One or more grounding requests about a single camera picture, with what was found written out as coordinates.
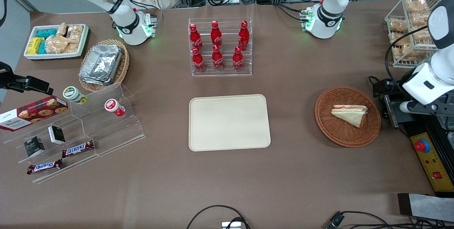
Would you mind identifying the small black carton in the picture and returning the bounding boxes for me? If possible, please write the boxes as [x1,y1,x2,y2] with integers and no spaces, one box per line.
[24,136,45,158]
[48,125,66,145]

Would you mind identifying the red tartan cookie box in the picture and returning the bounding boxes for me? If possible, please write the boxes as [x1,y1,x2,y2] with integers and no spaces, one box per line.
[0,96,68,132]

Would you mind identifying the clear acrylic step shelf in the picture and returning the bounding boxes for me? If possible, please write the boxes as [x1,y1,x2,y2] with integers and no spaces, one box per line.
[2,83,146,184]

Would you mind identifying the triangular sandwich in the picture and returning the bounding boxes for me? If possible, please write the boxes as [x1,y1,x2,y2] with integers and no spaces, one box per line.
[331,104,369,128]

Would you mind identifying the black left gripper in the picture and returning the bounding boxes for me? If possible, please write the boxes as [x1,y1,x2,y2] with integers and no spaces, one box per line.
[372,78,402,98]

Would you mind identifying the red cola bottle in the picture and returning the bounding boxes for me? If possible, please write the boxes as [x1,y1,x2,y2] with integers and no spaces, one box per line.
[211,21,223,48]
[212,45,225,72]
[238,20,250,51]
[192,47,206,72]
[232,46,244,71]
[189,23,204,51]

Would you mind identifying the round brown wicker basket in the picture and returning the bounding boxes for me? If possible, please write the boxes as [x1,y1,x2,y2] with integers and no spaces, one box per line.
[315,86,382,148]

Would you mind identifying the green lidded yogurt cup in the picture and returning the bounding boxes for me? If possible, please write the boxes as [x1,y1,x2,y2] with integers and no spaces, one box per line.
[63,86,88,105]

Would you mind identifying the grey metal sheet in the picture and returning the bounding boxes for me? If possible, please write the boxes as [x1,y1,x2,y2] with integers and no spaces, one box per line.
[397,193,454,222]

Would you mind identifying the white wire basket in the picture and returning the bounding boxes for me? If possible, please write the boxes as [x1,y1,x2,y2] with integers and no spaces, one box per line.
[385,0,446,68]

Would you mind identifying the black cable with connector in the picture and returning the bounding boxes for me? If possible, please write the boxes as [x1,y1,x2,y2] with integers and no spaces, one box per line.
[326,211,454,229]

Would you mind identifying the red emergency stop button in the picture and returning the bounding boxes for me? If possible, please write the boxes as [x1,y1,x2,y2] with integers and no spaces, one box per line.
[414,138,431,153]

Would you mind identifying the beige rectangular tray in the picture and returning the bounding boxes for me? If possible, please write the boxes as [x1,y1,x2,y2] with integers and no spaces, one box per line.
[189,94,271,152]

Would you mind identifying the yellow snack pack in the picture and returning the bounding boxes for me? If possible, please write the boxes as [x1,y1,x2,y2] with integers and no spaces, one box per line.
[27,37,45,55]

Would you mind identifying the black sealing machine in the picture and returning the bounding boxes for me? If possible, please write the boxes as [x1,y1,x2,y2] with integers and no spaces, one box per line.
[381,94,454,193]

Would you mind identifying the red lidded yogurt cup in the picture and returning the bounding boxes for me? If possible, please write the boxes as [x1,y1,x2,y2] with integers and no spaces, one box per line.
[104,98,126,117]

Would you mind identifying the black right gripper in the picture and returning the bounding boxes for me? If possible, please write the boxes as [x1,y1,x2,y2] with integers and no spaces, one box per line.
[0,61,54,96]

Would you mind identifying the clear bag of pastries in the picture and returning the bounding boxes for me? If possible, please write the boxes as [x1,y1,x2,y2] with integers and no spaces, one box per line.
[411,27,432,41]
[389,18,409,33]
[405,0,429,13]
[389,32,411,46]
[411,12,432,27]
[392,44,416,61]

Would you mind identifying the white rectangular snack tray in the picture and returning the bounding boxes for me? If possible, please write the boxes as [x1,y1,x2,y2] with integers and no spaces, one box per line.
[24,24,90,61]

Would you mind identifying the black looped cable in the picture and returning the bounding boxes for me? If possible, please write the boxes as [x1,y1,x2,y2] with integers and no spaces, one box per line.
[186,205,251,229]

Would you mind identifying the yellow control panel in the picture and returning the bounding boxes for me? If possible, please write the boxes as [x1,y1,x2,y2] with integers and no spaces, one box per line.
[410,132,454,192]

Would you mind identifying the oval light wicker basket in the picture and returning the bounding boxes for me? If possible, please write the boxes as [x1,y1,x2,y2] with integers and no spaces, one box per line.
[78,39,130,92]

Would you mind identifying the stacked aluminium foil containers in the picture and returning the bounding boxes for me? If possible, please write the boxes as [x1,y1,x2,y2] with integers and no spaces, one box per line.
[79,44,123,86]

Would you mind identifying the brown Snickers bar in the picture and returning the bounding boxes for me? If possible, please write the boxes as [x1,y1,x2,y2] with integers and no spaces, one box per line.
[62,140,95,158]
[27,159,63,175]

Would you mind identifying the clear acrylic bottle rack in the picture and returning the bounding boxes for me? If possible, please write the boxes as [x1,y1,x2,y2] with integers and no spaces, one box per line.
[188,17,253,77]

